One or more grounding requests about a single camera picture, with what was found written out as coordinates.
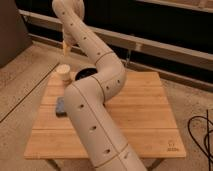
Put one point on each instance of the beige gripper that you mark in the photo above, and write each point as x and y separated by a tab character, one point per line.
68	42

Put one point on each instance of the cream ceramic cup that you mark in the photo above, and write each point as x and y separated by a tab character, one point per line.
63	71

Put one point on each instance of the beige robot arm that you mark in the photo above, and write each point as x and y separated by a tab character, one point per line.
84	99

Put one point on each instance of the black bowl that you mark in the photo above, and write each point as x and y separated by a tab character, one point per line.
85	73

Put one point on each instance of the grey chair back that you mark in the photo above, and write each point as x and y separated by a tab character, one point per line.
14	37

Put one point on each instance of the wooden folding table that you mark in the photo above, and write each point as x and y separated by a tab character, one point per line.
141	110

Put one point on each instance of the white window rail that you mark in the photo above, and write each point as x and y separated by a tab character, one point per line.
154	48

